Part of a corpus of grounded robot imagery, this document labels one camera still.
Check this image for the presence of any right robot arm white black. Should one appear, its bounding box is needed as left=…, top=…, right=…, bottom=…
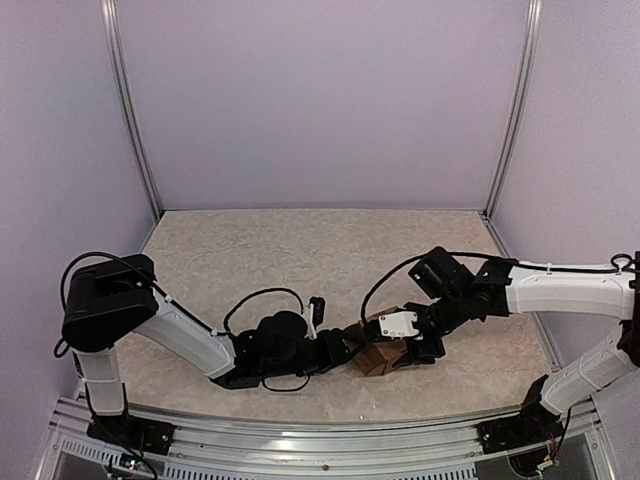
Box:
left=408, top=247, right=639, bottom=444

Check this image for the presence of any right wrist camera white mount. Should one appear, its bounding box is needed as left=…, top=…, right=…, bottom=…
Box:
left=363, top=310, right=421, bottom=341

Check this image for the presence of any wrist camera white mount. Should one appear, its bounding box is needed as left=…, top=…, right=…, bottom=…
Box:
left=305, top=296, right=326, bottom=340
left=363, top=310, right=421, bottom=341

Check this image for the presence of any aluminium frame post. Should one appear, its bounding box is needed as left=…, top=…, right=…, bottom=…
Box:
left=483, top=0, right=543, bottom=222
left=100, top=0, right=165, bottom=223

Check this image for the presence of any front aluminium frame rail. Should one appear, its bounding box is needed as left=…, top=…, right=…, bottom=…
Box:
left=35, top=395, right=622, bottom=479

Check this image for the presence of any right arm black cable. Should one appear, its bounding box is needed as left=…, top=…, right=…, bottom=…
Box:
left=359, top=249, right=640, bottom=321

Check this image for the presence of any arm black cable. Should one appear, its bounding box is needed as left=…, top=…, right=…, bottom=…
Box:
left=359, top=249, right=640, bottom=321
left=52, top=251, right=314, bottom=394

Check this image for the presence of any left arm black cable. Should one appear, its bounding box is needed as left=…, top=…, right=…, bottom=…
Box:
left=52, top=251, right=314, bottom=394

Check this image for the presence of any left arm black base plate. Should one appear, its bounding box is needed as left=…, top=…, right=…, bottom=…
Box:
left=87, top=412, right=176, bottom=456

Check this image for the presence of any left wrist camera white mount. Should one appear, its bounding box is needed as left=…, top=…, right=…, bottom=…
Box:
left=305, top=296, right=326, bottom=340

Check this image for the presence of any right aluminium frame post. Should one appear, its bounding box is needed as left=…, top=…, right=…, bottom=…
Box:
left=483, top=0, right=543, bottom=222

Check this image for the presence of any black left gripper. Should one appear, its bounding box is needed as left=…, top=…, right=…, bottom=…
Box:
left=262, top=328, right=366, bottom=380

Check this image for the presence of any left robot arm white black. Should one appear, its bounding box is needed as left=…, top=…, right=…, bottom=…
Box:
left=58, top=252, right=364, bottom=445

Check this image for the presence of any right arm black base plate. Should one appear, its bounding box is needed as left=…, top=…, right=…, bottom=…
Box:
left=476, top=415, right=564, bottom=454

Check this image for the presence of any left aluminium frame post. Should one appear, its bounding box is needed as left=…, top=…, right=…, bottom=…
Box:
left=100, top=0, right=165, bottom=223

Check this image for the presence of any brown cardboard box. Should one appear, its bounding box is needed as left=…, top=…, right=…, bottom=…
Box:
left=344, top=307, right=407, bottom=377

